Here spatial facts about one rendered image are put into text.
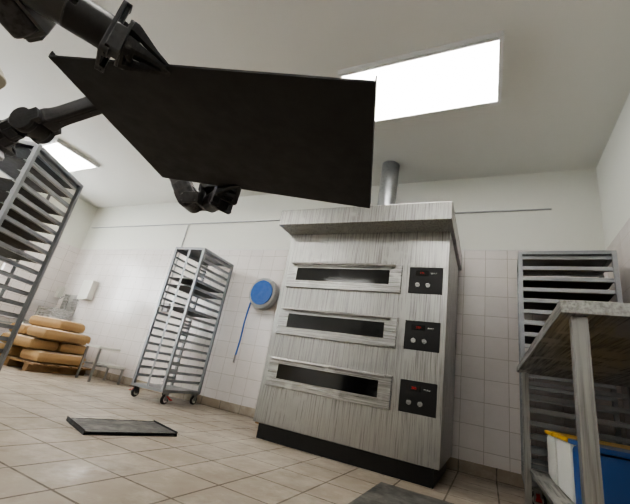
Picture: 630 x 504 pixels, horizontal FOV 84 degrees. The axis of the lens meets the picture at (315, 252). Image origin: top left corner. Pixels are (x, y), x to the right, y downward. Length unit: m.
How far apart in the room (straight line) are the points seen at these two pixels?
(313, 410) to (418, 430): 0.81
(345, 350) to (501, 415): 1.56
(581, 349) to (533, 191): 3.28
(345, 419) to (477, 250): 2.24
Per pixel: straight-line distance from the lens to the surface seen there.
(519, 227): 4.22
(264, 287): 4.58
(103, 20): 0.71
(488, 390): 3.81
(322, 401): 3.04
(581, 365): 1.26
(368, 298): 3.02
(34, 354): 6.10
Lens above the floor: 0.54
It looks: 20 degrees up
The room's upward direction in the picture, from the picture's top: 10 degrees clockwise
